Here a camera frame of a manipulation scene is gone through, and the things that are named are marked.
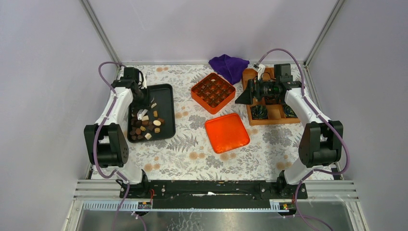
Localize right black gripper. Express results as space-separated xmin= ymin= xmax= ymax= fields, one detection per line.
xmin=235 ymin=76 xmax=279 ymax=105

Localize white oval chocolate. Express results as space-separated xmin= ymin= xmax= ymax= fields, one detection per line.
xmin=153 ymin=120 xmax=162 ymax=127

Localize white handled metal tongs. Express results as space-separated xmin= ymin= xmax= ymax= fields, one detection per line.
xmin=137 ymin=97 xmax=156 ymax=120

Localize orange chocolate box with tray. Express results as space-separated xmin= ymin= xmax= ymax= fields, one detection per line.
xmin=191 ymin=73 xmax=236 ymax=115

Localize wooden compartment organizer box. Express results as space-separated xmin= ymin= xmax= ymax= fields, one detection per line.
xmin=242 ymin=68 xmax=300 ymax=126

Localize purple cloth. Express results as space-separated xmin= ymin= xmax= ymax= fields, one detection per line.
xmin=208 ymin=54 xmax=250 ymax=85

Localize dark rolled tie left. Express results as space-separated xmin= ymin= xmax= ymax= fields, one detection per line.
xmin=250 ymin=104 xmax=268 ymax=120

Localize white rectangular chocolate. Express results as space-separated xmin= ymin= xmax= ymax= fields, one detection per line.
xmin=141 ymin=115 xmax=150 ymax=121

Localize dark rolled tie right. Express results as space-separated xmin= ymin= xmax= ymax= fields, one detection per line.
xmin=282 ymin=104 xmax=297 ymax=118

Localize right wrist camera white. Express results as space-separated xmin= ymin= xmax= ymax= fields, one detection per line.
xmin=252 ymin=63 xmax=266 ymax=81

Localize black plastic tray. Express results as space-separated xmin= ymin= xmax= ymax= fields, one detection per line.
xmin=127 ymin=84 xmax=176 ymax=143

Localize dark rolled tie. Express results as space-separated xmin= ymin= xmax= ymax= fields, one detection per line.
xmin=250 ymin=104 xmax=268 ymax=120
xmin=282 ymin=104 xmax=297 ymax=118

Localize tan cube chocolate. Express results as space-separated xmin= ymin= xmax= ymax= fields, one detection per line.
xmin=145 ymin=133 xmax=152 ymax=140

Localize orange box lid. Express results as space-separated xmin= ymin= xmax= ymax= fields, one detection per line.
xmin=204 ymin=113 xmax=250 ymax=154

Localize floral patterned table mat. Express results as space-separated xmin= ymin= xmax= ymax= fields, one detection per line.
xmin=128 ymin=64 xmax=304 ymax=180

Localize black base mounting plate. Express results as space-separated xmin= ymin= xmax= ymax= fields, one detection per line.
xmin=116 ymin=180 xmax=308 ymax=209

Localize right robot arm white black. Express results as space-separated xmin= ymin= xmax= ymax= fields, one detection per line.
xmin=235 ymin=63 xmax=343 ymax=198

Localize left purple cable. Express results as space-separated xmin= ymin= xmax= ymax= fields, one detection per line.
xmin=93 ymin=62 xmax=131 ymax=231

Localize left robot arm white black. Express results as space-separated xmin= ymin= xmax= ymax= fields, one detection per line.
xmin=84 ymin=66 xmax=151 ymax=198

